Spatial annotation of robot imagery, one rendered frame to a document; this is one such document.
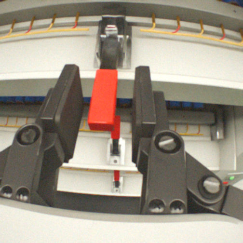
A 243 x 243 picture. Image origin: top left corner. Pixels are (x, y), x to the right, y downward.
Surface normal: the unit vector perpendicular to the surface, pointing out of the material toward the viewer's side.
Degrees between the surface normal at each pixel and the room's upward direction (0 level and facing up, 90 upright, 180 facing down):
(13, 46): 21
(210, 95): 111
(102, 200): 0
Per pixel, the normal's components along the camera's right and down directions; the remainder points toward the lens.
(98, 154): 0.00, -0.22
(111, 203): 0.01, -0.55
